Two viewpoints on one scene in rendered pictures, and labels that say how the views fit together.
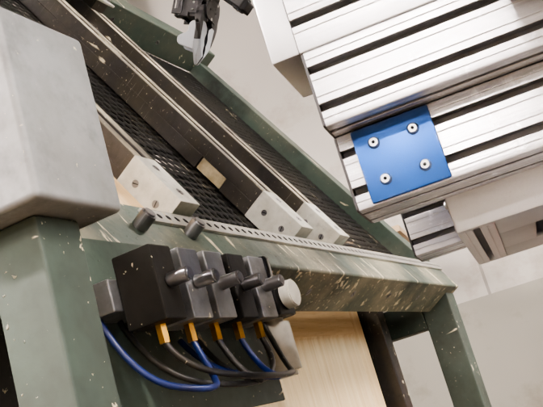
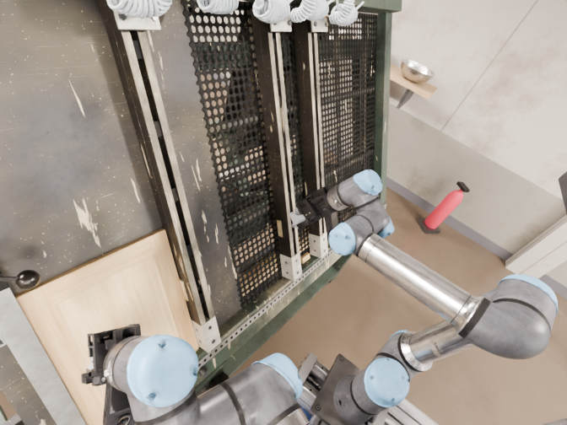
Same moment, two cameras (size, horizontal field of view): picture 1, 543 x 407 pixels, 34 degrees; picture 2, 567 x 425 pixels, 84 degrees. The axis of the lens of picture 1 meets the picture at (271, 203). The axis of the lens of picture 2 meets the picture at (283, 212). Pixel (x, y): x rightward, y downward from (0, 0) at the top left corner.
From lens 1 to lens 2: 1.83 m
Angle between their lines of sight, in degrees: 56
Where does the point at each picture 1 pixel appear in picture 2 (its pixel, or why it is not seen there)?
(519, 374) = (418, 162)
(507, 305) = (440, 141)
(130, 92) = (272, 161)
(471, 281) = (440, 121)
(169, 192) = (206, 346)
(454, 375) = not seen: hidden behind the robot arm
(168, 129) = (276, 196)
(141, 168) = (201, 330)
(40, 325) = not seen: outside the picture
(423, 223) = not seen: hidden behind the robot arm
